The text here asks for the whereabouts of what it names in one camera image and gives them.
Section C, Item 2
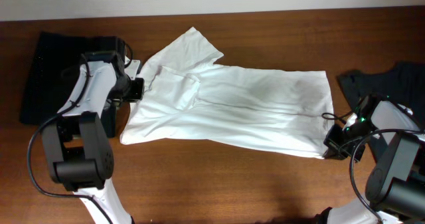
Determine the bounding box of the white t-shirt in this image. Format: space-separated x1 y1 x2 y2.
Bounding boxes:
120 29 333 159

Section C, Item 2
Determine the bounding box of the left black cable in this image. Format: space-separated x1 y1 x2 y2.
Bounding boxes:
26 41 133 224

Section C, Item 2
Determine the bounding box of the folded black garment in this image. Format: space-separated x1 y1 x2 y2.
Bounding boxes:
19 31 127 138

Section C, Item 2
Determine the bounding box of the dark green garment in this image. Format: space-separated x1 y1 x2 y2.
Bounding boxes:
337 62 424 126

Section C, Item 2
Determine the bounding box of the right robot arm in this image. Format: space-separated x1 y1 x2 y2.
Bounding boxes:
313 94 424 223

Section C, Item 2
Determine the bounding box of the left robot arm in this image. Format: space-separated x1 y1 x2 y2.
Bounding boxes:
39 51 144 223

